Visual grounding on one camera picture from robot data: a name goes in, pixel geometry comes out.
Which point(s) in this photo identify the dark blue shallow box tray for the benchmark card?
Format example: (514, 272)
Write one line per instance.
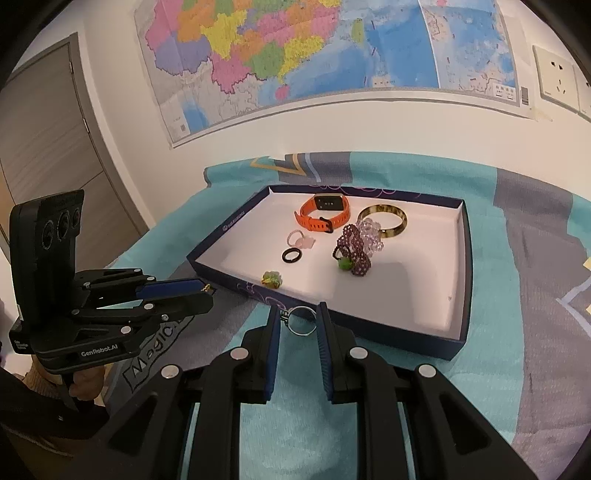
(406, 286)

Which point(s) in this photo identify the teal grey printed sheet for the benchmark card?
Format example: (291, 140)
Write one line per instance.
(531, 277)

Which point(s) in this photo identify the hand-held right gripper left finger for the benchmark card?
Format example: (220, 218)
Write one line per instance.
(273, 350)

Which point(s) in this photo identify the colourful wall map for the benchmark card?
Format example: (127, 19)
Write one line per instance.
(323, 46)

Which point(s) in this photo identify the white wall socket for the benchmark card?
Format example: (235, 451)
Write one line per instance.
(556, 78)

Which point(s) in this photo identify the wooden door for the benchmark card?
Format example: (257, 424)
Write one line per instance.
(46, 138)

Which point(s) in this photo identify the person's left forearm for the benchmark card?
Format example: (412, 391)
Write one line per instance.
(27, 406)

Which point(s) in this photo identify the person's left hand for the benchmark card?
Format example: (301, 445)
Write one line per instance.
(85, 385)

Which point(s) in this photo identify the small gold earring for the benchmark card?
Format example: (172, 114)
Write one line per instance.
(207, 289)

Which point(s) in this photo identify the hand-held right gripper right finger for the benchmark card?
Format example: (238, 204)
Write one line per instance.
(325, 350)

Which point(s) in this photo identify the tortoiseshell bangle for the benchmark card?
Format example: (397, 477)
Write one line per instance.
(398, 230)

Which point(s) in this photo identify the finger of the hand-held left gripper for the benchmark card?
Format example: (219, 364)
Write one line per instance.
(171, 288)
(184, 305)

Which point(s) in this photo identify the green bead charm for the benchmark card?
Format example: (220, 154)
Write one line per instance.
(345, 264)

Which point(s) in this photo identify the yellow green bead ornament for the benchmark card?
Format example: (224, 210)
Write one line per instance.
(272, 278)

